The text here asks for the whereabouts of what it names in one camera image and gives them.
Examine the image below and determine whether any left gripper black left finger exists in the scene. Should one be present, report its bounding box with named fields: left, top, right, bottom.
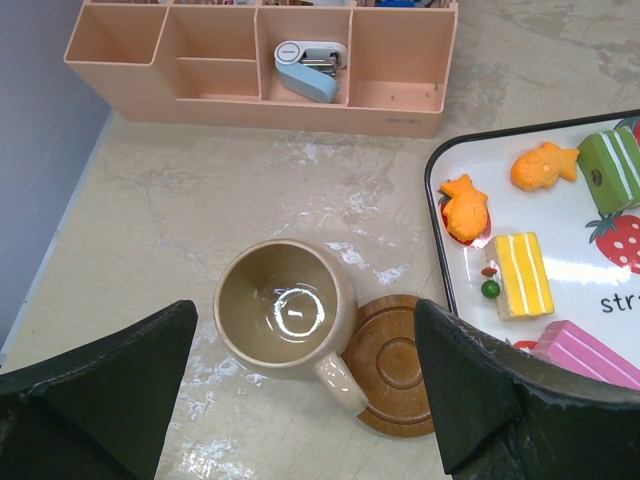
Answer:
left=1, top=300, right=198, bottom=479

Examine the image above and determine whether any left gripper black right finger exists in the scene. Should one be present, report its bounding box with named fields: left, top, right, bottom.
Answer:
left=414, top=300, right=639, bottom=479

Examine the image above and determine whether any pink toy cake slice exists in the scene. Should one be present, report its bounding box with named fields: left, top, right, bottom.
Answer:
left=531, top=320, right=639, bottom=390

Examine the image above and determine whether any yellow toy cake slice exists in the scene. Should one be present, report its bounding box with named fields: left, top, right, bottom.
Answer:
left=484, top=232, right=555, bottom=320

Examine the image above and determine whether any brown coaster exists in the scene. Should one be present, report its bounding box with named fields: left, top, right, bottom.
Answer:
left=342, top=294, right=435, bottom=438

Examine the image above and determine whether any white strawberry tray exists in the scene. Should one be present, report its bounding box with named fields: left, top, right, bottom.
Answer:
left=425, top=111, right=639, bottom=369

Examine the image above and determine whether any orange fish cake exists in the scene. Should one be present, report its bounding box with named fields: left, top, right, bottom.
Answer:
left=440, top=174, right=489, bottom=242
left=510, top=142, right=580, bottom=192

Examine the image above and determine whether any beige ceramic mug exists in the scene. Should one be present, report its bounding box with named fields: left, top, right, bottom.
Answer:
left=213, top=239, right=369, bottom=416

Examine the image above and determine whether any green toy cake slice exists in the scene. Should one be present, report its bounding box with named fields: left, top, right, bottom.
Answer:
left=578, top=124, right=639, bottom=215

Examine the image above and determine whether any pink desk organizer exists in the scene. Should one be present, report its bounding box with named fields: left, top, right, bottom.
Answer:
left=64, top=1, right=459, bottom=138

